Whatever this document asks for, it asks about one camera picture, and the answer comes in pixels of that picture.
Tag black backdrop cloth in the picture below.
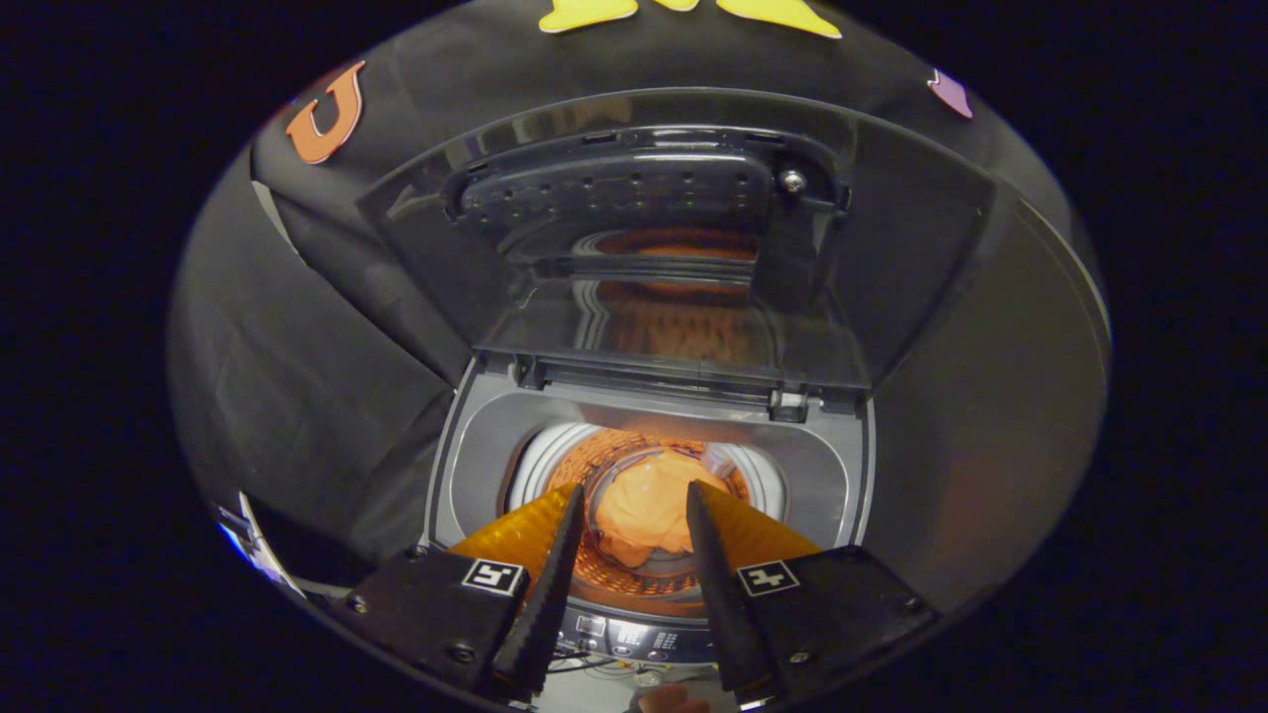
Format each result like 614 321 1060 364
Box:
166 0 1091 570

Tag thin black cables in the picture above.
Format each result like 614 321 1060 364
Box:
548 639 716 686

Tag orange polo shirt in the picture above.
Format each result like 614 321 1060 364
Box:
592 451 736 570

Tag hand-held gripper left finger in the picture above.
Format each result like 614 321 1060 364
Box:
342 482 585 699

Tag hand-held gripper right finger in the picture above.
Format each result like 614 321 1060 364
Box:
686 480 940 706

